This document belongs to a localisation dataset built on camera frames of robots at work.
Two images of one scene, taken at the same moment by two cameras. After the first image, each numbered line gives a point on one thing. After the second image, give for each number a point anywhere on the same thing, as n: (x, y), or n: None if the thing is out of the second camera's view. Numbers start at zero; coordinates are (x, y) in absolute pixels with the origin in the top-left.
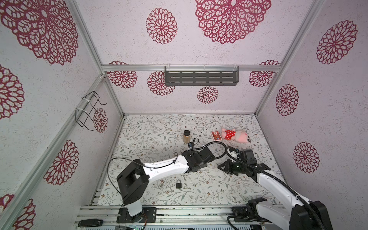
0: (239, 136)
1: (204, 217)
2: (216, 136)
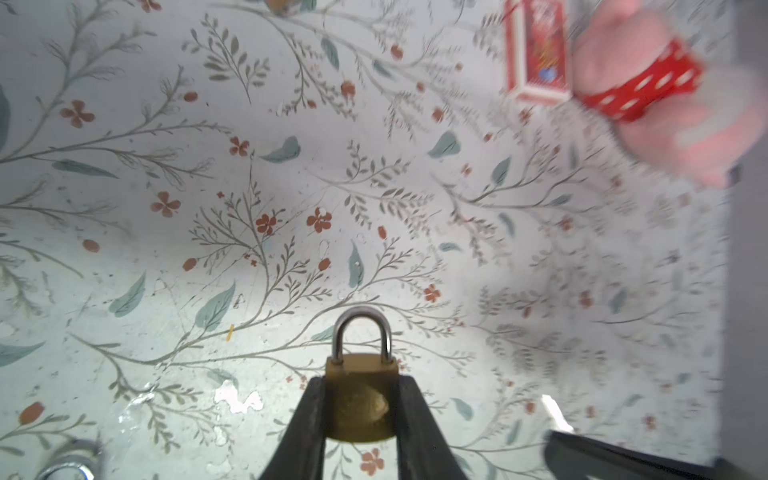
0: (699, 121)
1: None
2: (538, 50)
